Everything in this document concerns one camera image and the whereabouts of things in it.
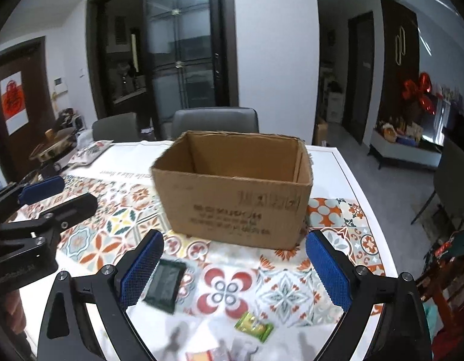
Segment dark dining chair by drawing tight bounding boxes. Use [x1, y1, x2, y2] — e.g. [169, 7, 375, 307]
[410, 137, 464, 230]

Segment floral printed bag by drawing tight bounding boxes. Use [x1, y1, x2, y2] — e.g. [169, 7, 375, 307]
[69, 140, 114, 167]

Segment electric hot pot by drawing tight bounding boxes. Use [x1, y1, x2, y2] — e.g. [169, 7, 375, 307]
[28, 127, 79, 175]

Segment dark green snack packet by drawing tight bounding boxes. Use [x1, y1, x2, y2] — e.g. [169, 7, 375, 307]
[142, 259, 188, 314]

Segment red heart balloons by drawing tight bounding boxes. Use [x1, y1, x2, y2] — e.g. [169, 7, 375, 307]
[401, 72, 436, 115]

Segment glass sliding door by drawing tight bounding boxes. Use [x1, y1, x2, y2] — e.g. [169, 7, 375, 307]
[142, 0, 236, 128]

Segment brown cardboard box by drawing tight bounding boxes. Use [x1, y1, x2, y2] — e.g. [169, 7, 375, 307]
[151, 130, 314, 251]

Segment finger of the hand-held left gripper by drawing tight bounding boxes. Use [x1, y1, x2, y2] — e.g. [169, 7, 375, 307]
[29, 193, 99, 236]
[0, 175, 66, 215]

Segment television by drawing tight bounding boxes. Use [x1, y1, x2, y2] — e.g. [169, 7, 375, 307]
[431, 96, 464, 147]

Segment red and white wall poster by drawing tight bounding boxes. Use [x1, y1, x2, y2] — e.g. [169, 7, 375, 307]
[0, 71, 29, 135]

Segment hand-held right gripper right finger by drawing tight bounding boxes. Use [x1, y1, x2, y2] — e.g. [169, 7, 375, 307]
[305, 229, 432, 361]

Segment light green snack packet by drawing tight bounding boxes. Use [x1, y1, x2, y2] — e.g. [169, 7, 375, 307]
[234, 311, 275, 344]

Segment white tv cabinet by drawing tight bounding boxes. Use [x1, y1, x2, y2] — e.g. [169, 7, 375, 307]
[368, 128, 443, 170]

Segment wooden chair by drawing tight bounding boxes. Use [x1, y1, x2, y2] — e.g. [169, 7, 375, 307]
[416, 229, 464, 347]

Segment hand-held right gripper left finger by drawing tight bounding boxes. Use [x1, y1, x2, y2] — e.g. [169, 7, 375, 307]
[37, 229, 165, 361]

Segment clear snack packet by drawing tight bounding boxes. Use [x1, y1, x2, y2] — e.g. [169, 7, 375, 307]
[213, 336, 261, 361]

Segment person's left forearm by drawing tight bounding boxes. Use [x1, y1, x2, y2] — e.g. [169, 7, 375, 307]
[0, 289, 33, 361]

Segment grey dining chair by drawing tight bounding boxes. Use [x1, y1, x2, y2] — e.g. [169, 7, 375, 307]
[92, 112, 139, 143]
[171, 107, 260, 140]

